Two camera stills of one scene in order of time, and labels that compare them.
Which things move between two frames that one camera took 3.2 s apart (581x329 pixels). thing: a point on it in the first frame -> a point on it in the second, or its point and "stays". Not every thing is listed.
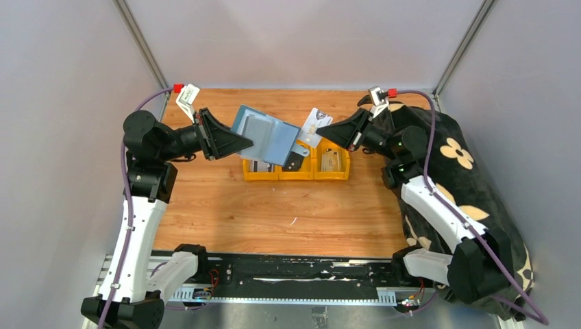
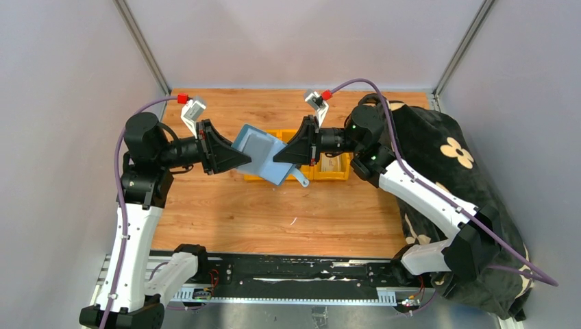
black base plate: [297, 273] stays
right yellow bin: [344, 162] stays
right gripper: [351, 132] -> [305, 147]
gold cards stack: [329, 160] stays
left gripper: [216, 139] -> [216, 152]
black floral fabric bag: [453, 170] stays
